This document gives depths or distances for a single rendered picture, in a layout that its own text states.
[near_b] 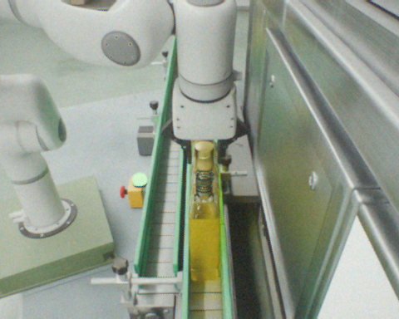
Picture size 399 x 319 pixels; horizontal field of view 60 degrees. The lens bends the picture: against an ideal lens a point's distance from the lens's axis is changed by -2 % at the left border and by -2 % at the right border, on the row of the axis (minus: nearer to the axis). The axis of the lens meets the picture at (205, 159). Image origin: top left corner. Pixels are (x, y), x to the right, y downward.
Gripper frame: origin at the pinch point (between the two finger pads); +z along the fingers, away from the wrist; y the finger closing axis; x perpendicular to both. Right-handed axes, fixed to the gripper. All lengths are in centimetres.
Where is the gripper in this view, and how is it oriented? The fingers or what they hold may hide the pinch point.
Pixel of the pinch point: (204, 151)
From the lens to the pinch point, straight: 62.8
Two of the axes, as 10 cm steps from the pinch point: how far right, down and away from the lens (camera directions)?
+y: -10.0, 0.1, -0.2
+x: 0.2, 7.9, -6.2
